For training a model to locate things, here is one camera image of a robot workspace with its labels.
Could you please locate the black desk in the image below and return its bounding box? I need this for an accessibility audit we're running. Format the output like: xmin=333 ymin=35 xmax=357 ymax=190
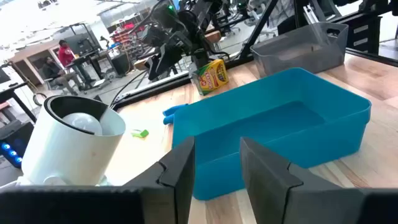
xmin=0 ymin=81 xmax=38 ymax=124

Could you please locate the person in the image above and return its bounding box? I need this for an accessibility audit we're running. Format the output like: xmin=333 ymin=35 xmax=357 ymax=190
xmin=42 ymin=55 xmax=80 ymax=96
xmin=58 ymin=39 xmax=96 ymax=91

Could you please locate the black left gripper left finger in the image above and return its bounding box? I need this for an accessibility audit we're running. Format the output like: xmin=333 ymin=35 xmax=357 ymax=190
xmin=124 ymin=136 xmax=197 ymax=224

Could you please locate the yellow green crayon box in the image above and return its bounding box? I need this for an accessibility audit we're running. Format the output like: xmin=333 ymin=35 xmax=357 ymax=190
xmin=191 ymin=58 xmax=230 ymax=96

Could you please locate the black drawer unit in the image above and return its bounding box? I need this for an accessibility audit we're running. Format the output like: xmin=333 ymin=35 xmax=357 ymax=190
xmin=343 ymin=14 xmax=382 ymax=55

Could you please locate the grey translucent plastic bin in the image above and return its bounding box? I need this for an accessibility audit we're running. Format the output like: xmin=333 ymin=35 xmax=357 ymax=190
xmin=250 ymin=21 xmax=349 ymax=78

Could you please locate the blue plastic bin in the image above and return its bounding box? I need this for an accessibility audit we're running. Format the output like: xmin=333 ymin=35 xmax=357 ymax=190
xmin=172 ymin=67 xmax=373 ymax=201

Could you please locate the black monitor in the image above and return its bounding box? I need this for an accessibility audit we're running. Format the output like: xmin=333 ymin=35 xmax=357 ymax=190
xmin=64 ymin=32 xmax=94 ymax=56

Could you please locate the shelf with red bins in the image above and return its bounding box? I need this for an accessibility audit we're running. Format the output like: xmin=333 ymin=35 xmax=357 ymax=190
xmin=110 ymin=21 xmax=147 ymax=60

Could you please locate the blue-handled metal hole punch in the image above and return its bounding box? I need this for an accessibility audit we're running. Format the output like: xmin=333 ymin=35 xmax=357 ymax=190
xmin=162 ymin=103 xmax=189 ymax=126

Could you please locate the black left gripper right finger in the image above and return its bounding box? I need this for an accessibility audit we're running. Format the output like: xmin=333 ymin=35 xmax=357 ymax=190
xmin=240 ymin=137 xmax=364 ymax=224

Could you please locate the white desk lamp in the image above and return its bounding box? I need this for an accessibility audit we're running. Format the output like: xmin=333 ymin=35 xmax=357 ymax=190
xmin=17 ymin=95 xmax=127 ymax=187

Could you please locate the green eraser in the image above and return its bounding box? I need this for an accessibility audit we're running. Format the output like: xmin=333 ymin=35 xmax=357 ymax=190
xmin=131 ymin=129 xmax=150 ymax=139

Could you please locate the black floor cable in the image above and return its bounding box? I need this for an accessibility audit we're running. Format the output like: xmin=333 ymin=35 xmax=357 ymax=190
xmin=109 ymin=70 xmax=149 ymax=108

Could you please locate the wooden cabinet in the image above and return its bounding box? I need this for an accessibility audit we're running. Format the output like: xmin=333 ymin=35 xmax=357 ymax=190
xmin=9 ymin=40 xmax=62 ymax=88

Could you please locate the black computer with lights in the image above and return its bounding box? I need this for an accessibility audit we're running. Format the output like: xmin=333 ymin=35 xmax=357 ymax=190
xmin=0 ymin=119 xmax=35 ymax=169

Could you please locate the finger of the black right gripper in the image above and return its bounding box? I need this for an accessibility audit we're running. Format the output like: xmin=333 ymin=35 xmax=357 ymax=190
xmin=157 ymin=45 xmax=185 ymax=75
xmin=144 ymin=55 xmax=163 ymax=82

